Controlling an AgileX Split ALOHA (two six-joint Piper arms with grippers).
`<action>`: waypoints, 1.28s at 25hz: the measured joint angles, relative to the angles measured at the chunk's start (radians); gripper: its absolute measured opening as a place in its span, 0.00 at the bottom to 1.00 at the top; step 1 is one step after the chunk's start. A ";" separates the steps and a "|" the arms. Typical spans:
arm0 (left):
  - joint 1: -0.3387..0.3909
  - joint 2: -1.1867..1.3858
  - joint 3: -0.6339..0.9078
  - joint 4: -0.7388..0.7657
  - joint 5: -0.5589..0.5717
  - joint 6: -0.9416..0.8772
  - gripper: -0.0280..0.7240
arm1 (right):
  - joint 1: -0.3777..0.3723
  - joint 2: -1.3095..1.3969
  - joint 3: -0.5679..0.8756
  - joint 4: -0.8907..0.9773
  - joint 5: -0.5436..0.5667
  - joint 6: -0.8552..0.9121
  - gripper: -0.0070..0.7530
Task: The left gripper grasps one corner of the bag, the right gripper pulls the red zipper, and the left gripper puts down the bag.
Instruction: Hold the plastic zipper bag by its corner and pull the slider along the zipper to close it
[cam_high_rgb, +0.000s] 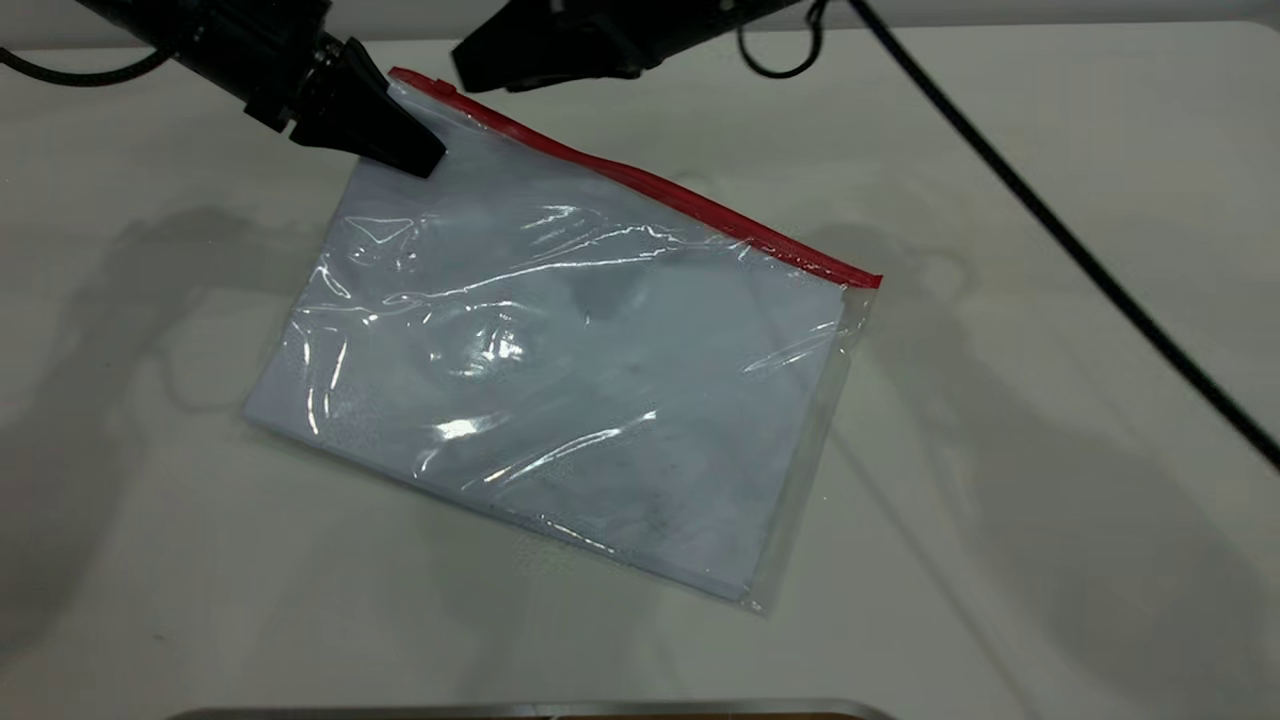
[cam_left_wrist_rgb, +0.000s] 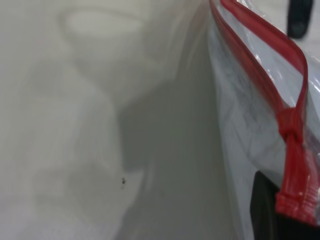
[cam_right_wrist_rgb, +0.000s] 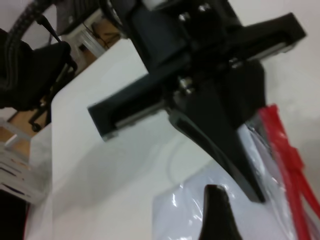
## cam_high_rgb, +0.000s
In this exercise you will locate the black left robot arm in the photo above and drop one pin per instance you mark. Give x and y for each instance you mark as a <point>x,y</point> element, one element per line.
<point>140,18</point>

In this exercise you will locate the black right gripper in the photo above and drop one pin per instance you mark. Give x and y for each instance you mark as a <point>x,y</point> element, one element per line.
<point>690,18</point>

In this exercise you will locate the white paper sheets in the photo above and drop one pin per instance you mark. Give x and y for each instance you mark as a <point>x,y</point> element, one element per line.
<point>540,400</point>

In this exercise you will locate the clear plastic red-zip bag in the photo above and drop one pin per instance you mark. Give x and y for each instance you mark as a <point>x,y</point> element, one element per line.
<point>560,380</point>

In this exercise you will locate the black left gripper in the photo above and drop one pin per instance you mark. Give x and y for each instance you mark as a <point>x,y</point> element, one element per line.
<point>262,55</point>

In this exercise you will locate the red zipper slider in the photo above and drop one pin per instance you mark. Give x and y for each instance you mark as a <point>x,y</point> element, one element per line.
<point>441,88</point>

